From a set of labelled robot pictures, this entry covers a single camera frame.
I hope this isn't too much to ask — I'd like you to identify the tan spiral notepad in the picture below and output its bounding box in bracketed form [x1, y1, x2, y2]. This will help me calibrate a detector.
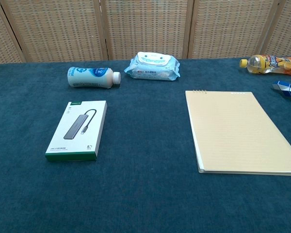
[185, 89, 291, 177]

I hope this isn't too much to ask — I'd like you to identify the light blue wet wipes pack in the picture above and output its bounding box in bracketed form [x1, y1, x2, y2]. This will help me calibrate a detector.
[124, 51, 181, 82]

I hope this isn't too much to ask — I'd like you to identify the teal table cloth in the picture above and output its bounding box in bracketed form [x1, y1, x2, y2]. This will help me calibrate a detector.
[0, 57, 291, 233]

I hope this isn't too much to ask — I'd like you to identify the white blue milk bottle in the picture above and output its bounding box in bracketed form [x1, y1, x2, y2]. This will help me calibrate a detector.
[67, 67, 122, 89]

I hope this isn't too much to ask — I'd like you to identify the white green USB hub box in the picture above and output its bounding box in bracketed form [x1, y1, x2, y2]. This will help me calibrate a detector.
[45, 100, 108, 163]

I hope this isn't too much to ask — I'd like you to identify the woven rattan folding screen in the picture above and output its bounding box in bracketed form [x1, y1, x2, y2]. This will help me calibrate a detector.
[0, 0, 291, 65]

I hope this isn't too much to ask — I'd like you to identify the orange drink bottle yellow cap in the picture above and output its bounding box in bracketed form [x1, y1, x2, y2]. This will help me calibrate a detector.
[239, 54, 291, 77]

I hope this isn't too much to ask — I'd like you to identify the blue white snake puzzle toy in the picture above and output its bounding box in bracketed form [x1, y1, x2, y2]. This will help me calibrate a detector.
[272, 81, 291, 105]

